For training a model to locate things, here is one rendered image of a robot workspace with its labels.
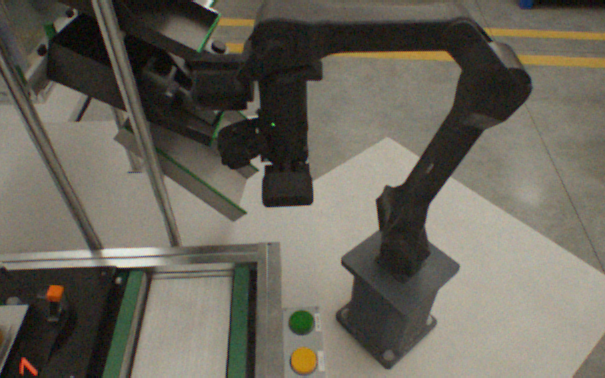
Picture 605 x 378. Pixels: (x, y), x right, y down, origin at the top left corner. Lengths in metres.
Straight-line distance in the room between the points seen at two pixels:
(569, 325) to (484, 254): 0.21
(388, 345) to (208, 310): 0.34
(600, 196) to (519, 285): 1.77
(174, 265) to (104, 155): 0.55
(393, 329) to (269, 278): 0.25
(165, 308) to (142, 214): 0.33
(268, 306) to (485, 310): 0.45
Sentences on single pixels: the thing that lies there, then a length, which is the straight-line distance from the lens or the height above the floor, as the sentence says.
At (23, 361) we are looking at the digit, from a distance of 0.60.
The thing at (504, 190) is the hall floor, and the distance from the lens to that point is 2.62.
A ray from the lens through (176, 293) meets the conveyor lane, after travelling 0.95.
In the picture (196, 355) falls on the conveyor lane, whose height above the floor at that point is 0.92.
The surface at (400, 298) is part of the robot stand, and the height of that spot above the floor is 1.06.
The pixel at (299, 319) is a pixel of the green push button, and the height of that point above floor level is 0.97.
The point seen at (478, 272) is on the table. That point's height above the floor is 0.86.
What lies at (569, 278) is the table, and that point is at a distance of 1.15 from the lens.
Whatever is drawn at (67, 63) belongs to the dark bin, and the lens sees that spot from 0.81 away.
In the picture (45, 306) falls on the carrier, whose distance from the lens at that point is 0.93.
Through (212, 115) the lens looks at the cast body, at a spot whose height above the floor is 1.22.
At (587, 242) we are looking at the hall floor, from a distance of 2.54.
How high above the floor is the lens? 1.69
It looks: 44 degrees down
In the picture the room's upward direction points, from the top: straight up
